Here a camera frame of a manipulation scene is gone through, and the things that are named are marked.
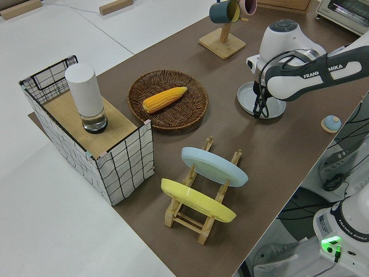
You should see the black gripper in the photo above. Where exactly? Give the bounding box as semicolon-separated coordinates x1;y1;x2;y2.
253;72;270;119

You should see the gray round plate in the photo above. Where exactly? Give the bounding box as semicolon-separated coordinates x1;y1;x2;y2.
236;81;287;119

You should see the light blue round plate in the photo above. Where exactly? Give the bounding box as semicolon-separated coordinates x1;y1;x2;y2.
181;147;249;188

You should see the yellow round plate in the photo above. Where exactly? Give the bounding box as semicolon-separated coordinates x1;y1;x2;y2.
160;178;238;223

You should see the wooden plate rack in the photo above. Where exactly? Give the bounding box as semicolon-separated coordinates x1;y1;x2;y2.
164;135;243;245

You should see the brown table mat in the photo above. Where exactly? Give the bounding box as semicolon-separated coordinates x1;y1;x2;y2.
28;5;369;277

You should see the small blue dome bell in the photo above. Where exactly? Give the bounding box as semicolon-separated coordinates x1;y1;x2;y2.
321;115;342;134

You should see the wooden mug tree stand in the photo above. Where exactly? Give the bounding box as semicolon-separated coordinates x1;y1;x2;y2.
198;13;247;61

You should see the brown wicker basket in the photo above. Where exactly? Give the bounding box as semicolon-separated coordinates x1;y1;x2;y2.
127;69;209;133

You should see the yellow corn cob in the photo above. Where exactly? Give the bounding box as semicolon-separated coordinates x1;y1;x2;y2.
142;86;188;114

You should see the pink mug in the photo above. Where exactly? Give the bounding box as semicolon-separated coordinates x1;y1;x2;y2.
240;0;257;15

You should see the teal mug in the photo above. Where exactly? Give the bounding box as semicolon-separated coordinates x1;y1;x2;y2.
209;0;242;24

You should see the white toaster oven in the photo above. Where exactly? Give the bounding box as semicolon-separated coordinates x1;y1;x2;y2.
315;0;369;36

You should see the white cylinder with clear base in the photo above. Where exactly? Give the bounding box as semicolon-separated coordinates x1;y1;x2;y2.
65;63;109;134

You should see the wooden block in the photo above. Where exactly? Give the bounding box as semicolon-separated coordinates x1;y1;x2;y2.
99;0;136;15
0;0;42;20

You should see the black arm wrist cable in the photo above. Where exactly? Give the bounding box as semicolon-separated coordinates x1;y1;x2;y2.
255;50;298;116

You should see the black coiled cable bundle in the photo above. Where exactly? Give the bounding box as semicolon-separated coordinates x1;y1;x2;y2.
322;174;346;192

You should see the grid-patterned wire shelf box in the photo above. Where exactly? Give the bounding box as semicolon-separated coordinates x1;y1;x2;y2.
19;54;156;207

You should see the thin gray wire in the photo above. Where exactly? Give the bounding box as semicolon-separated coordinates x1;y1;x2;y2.
42;0;100;14

